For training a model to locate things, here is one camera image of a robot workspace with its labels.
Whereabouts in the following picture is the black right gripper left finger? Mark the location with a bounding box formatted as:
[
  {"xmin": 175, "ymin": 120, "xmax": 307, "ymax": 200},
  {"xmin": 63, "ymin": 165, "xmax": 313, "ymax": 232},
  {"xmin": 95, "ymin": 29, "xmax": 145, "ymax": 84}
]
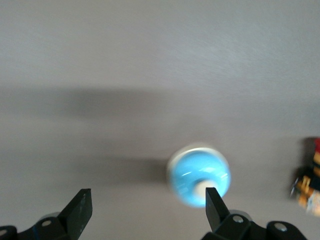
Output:
[{"xmin": 59, "ymin": 188, "xmax": 94, "ymax": 239}]

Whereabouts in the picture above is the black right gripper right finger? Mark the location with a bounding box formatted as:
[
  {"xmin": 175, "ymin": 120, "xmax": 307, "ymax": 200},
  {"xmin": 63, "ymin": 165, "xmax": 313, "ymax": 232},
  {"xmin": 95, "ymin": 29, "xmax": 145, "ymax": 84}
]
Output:
[{"xmin": 205, "ymin": 187, "xmax": 231, "ymax": 233}]

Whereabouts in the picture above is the light blue service bell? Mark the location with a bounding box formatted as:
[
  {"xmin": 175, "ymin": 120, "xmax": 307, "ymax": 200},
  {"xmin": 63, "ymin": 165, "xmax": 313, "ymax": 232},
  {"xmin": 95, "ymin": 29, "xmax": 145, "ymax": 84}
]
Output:
[{"xmin": 166, "ymin": 143, "xmax": 232, "ymax": 209}]

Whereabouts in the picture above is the red emergency button, orange-black body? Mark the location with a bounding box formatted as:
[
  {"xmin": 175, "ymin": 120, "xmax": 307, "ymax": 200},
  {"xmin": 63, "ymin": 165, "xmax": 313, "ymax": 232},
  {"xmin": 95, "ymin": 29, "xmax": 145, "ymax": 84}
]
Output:
[{"xmin": 289, "ymin": 136, "xmax": 320, "ymax": 216}]

